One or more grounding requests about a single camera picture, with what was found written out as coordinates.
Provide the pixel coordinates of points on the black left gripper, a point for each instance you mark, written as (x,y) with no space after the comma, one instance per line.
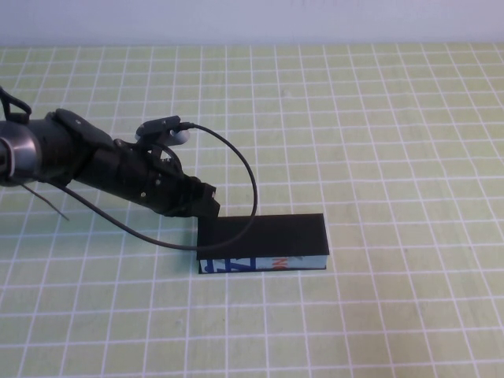
(134,177)

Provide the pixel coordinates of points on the black printed glasses case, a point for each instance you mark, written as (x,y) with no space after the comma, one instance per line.
(275,236)

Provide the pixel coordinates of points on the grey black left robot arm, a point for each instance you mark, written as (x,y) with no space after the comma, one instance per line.
(51,149)

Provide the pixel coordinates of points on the green white-grid tablecloth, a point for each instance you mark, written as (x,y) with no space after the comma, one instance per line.
(354,157)

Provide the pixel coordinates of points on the left arm's wrist camera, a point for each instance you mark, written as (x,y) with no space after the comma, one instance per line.
(161,124)

